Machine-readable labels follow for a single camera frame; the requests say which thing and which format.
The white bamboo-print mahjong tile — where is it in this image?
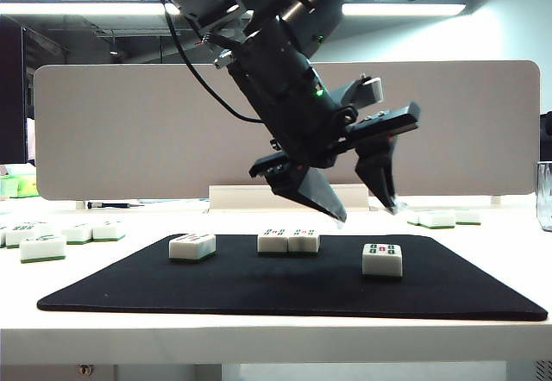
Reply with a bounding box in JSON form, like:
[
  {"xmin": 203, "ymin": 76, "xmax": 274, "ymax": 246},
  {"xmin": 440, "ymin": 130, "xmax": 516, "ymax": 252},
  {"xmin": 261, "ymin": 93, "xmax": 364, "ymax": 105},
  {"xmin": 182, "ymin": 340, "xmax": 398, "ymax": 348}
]
[
  {"xmin": 361, "ymin": 242, "xmax": 404, "ymax": 279},
  {"xmin": 167, "ymin": 233, "xmax": 217, "ymax": 264},
  {"xmin": 257, "ymin": 228, "xmax": 289, "ymax": 256},
  {"xmin": 286, "ymin": 228, "xmax": 322, "ymax": 256}
]

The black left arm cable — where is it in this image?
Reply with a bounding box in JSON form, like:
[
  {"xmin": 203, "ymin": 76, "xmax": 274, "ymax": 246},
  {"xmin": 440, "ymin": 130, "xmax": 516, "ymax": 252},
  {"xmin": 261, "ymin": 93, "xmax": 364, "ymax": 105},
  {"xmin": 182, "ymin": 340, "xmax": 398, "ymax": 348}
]
[{"xmin": 157, "ymin": 0, "xmax": 264, "ymax": 124}]

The grey vented panel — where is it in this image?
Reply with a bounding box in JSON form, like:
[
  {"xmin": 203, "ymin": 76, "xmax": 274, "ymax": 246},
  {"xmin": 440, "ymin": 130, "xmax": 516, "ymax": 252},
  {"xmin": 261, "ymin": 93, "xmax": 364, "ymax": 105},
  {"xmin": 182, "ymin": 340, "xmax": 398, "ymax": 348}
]
[{"xmin": 532, "ymin": 357, "xmax": 552, "ymax": 381}]

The clear glass cup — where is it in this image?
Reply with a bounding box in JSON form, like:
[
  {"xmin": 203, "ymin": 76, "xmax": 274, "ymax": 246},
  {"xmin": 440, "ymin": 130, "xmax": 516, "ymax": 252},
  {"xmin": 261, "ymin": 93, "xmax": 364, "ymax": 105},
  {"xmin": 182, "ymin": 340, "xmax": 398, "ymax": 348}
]
[{"xmin": 536, "ymin": 161, "xmax": 552, "ymax": 231}]

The black pen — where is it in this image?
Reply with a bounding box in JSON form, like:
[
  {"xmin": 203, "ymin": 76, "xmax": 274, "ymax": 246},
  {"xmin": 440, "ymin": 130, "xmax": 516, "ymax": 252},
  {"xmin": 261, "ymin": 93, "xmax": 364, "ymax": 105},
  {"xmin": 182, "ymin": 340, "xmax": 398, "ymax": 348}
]
[{"xmin": 86, "ymin": 201, "xmax": 146, "ymax": 209}]

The black fabric mat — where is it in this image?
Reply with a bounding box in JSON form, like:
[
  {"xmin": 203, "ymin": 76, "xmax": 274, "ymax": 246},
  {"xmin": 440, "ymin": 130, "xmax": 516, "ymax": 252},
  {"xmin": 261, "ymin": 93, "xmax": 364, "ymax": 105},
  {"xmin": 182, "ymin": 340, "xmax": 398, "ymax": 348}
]
[{"xmin": 36, "ymin": 234, "xmax": 549, "ymax": 322}]

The white bird-print mahjong tile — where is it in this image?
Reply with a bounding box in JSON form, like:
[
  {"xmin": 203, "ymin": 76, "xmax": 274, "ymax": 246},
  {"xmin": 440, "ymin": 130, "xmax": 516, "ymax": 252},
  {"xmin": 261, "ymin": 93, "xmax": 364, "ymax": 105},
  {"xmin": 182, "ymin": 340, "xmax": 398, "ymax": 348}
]
[{"xmin": 20, "ymin": 234, "xmax": 68, "ymax": 265}]

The beige desk divider panel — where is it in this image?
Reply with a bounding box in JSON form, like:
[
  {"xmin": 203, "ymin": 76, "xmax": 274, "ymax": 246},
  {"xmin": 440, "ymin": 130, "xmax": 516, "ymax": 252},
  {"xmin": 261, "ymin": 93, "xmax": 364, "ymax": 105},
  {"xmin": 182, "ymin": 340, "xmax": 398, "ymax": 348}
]
[{"xmin": 33, "ymin": 60, "xmax": 543, "ymax": 203}]

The black background object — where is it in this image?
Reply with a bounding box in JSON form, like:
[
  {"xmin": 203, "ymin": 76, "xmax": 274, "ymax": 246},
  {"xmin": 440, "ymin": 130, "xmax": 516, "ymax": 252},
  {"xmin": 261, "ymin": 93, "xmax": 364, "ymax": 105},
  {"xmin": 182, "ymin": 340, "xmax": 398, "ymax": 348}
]
[{"xmin": 538, "ymin": 111, "xmax": 552, "ymax": 162}]

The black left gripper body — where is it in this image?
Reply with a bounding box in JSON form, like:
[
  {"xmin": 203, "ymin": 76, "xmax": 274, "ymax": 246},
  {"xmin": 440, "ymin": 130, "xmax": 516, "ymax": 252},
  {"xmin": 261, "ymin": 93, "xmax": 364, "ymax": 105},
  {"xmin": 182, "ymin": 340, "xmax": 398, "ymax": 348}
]
[{"xmin": 227, "ymin": 31, "xmax": 422, "ymax": 178}]

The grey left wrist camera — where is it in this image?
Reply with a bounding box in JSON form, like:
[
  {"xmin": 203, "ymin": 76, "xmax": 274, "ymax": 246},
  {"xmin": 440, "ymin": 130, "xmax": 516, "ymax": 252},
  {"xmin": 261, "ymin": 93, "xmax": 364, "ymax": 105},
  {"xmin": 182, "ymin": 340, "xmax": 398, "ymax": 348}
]
[{"xmin": 340, "ymin": 76, "xmax": 385, "ymax": 109}]

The green yellow package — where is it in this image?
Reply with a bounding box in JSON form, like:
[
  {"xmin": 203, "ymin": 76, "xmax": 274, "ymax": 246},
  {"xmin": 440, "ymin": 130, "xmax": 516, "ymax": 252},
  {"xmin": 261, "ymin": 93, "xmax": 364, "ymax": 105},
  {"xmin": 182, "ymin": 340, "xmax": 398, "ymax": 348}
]
[{"xmin": 0, "ymin": 173, "xmax": 39, "ymax": 199}]

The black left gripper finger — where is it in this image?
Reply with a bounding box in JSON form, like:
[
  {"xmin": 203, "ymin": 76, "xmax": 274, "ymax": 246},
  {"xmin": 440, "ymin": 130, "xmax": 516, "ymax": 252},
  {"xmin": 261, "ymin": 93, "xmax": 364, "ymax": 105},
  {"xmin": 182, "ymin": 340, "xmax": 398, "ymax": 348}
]
[
  {"xmin": 353, "ymin": 134, "xmax": 406, "ymax": 216},
  {"xmin": 265, "ymin": 165, "xmax": 348, "ymax": 229}
]

